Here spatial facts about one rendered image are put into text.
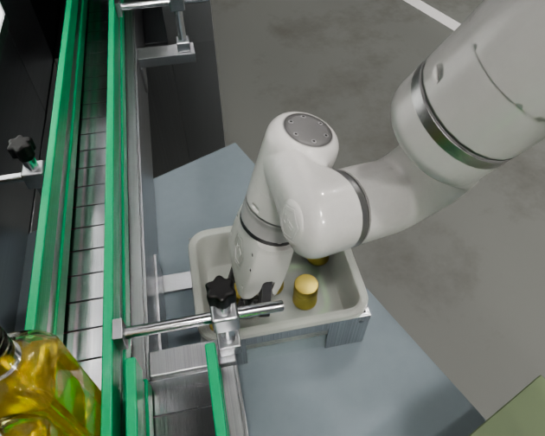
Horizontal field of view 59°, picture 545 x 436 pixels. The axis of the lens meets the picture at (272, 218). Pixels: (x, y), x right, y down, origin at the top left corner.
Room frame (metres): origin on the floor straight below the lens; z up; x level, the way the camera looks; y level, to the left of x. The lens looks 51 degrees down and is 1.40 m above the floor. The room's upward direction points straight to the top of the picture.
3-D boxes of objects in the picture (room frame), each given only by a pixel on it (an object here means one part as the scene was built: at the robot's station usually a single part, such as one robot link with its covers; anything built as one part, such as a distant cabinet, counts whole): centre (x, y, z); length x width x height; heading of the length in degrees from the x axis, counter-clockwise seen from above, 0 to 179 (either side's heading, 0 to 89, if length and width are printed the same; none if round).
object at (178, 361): (0.22, 0.09, 0.85); 0.09 x 0.04 x 0.07; 101
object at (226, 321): (0.22, 0.07, 0.95); 0.17 x 0.03 x 0.12; 101
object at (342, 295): (0.36, 0.00, 0.80); 0.22 x 0.17 x 0.09; 101
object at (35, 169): (0.42, 0.32, 0.94); 0.07 x 0.04 x 0.13; 101
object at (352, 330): (0.35, 0.02, 0.79); 0.27 x 0.17 x 0.08; 101
